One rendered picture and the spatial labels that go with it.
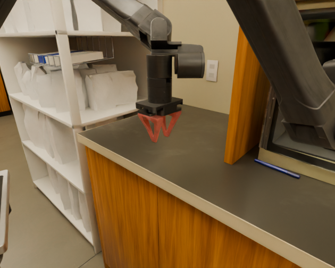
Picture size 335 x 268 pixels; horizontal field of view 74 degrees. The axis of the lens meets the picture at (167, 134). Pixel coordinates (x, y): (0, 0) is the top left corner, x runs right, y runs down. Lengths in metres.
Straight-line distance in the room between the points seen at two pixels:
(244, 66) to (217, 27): 0.67
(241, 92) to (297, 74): 0.37
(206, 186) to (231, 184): 0.07
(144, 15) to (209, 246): 0.64
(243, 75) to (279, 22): 0.38
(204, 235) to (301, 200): 0.28
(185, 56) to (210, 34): 0.84
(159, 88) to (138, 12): 0.17
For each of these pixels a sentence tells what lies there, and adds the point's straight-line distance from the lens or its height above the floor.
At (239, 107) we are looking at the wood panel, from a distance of 0.70.
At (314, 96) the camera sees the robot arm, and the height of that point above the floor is 1.25.
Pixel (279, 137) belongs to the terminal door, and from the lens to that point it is 0.76.
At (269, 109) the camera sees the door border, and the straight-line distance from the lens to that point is 0.75.
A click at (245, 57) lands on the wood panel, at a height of 1.28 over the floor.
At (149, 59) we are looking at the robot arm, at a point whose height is 1.28.
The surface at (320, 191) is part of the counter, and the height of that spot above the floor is 0.94.
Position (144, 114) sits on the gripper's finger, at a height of 1.16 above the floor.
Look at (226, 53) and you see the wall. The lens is 1.29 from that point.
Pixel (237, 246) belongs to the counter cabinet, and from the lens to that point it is 0.68.
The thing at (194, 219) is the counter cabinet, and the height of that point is 0.82.
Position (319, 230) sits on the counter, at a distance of 0.62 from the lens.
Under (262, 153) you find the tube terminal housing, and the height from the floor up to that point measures 0.97.
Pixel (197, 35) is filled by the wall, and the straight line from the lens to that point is 1.38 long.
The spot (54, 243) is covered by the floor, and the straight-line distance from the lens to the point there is 1.92.
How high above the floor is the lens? 1.32
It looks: 23 degrees down
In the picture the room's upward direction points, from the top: straight up
